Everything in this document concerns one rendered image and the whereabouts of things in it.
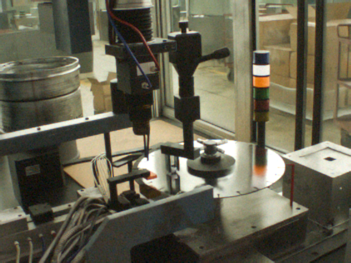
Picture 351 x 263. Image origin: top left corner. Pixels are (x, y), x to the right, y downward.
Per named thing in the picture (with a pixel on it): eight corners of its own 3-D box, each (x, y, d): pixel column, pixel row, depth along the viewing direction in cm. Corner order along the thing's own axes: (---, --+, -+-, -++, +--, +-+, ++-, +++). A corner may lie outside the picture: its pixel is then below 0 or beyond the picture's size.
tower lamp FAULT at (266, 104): (262, 105, 131) (262, 95, 130) (272, 109, 127) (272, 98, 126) (249, 108, 128) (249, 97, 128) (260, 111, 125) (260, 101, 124)
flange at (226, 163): (206, 152, 112) (205, 142, 111) (245, 161, 105) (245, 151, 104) (175, 167, 104) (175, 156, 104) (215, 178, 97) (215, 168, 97)
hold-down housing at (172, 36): (194, 116, 99) (191, 19, 92) (205, 122, 94) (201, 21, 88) (170, 120, 97) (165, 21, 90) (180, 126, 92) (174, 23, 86)
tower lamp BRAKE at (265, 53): (262, 60, 127) (262, 49, 126) (272, 62, 123) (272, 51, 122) (249, 62, 124) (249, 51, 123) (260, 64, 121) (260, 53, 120)
